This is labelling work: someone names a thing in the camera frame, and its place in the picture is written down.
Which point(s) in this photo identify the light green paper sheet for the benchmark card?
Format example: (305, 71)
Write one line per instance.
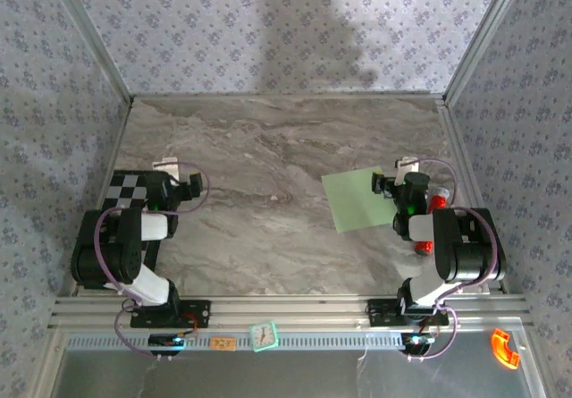
(353, 201)

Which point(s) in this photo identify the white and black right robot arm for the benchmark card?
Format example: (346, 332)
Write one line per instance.
(465, 246)

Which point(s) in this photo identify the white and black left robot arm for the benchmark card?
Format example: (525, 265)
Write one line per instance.
(125, 255)

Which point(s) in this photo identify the red glitter tube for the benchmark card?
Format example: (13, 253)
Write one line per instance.
(440, 199)

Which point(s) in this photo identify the black and grey checkerboard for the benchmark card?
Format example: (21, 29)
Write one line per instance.
(129, 188)

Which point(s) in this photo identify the small black controller board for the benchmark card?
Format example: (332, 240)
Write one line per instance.
(163, 340)
(418, 341)

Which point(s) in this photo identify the orange label tag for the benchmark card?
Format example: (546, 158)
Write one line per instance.
(222, 343)

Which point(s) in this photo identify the orange curved plastic piece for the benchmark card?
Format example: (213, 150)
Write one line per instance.
(498, 340)

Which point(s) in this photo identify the mint green small clock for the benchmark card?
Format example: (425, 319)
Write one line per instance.
(263, 336)

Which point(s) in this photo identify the shiny metal panel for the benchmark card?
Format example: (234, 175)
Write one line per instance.
(290, 375)

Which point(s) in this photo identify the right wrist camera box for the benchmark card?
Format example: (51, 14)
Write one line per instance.
(407, 164)

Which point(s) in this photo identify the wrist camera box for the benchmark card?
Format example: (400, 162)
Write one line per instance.
(166, 164)
(407, 164)

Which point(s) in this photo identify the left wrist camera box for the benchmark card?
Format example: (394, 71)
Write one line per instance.
(166, 164)

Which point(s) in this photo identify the aluminium side rail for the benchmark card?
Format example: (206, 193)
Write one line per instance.
(458, 147)
(118, 143)

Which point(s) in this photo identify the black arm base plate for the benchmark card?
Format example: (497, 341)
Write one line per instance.
(201, 313)
(377, 313)

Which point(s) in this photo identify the thin aluminium rear rail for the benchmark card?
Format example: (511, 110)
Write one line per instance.
(290, 96)

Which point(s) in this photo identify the long aluminium frame rail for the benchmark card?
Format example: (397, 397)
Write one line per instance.
(290, 310)

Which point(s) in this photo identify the aluminium frame post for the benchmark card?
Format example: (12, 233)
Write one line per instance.
(92, 36)
(484, 36)

